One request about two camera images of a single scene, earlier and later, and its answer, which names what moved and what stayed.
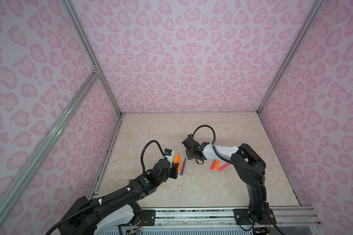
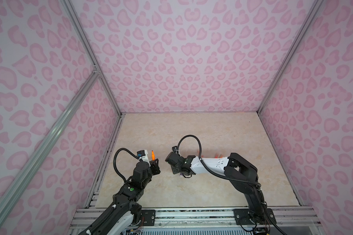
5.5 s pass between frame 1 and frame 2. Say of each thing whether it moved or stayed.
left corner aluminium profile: stayed
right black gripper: moved
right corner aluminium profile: stayed
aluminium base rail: stayed
